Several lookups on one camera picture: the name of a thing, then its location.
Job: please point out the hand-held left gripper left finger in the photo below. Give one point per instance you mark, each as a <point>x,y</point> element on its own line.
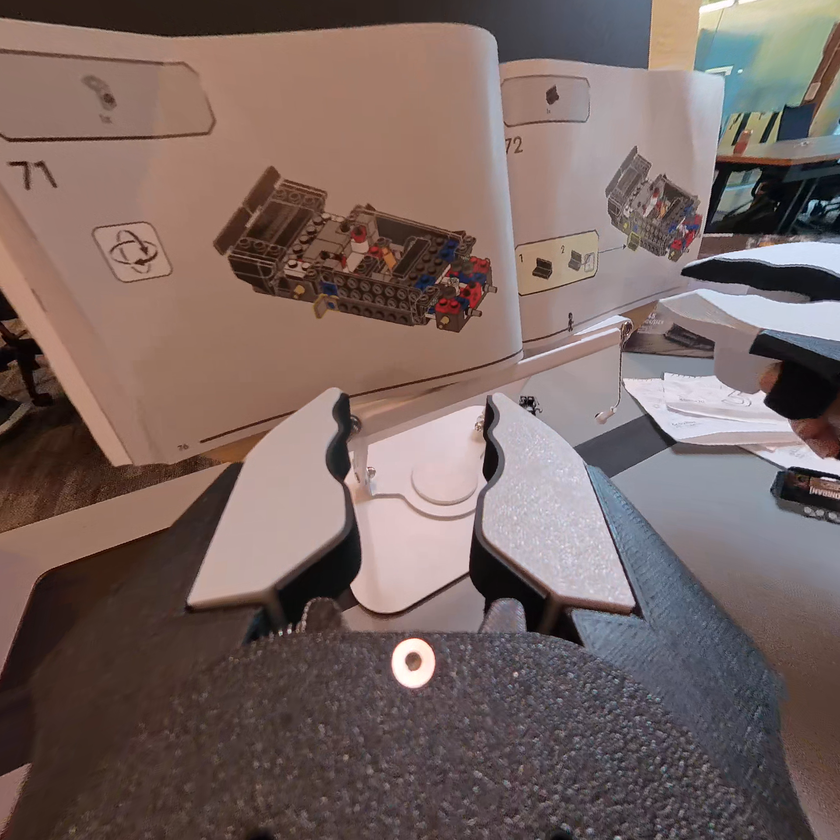
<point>275,518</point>

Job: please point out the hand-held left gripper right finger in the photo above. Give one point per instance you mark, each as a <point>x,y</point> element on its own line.
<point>551,525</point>

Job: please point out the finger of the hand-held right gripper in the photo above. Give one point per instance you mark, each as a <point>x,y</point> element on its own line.
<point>787,262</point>
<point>741,315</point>

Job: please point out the lego instruction booklet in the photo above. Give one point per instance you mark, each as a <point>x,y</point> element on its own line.
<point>328,131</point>

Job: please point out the lego set box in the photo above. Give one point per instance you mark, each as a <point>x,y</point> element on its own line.
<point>676,334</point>

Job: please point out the tiny black lego part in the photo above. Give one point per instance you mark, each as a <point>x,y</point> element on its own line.
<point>530,403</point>

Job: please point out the black stickered lego panel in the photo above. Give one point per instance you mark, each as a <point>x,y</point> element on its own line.
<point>807,495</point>

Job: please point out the person's right hand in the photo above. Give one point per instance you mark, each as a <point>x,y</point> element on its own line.
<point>820,436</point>

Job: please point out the white numbered paper bag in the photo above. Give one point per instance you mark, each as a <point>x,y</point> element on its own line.
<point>709,407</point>

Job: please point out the long background table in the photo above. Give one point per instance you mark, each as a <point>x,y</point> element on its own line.
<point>781,154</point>

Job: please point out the white book stand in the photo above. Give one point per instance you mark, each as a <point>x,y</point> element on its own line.
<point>420,538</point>

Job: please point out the black backdrop board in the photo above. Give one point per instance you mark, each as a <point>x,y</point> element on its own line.
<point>328,16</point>

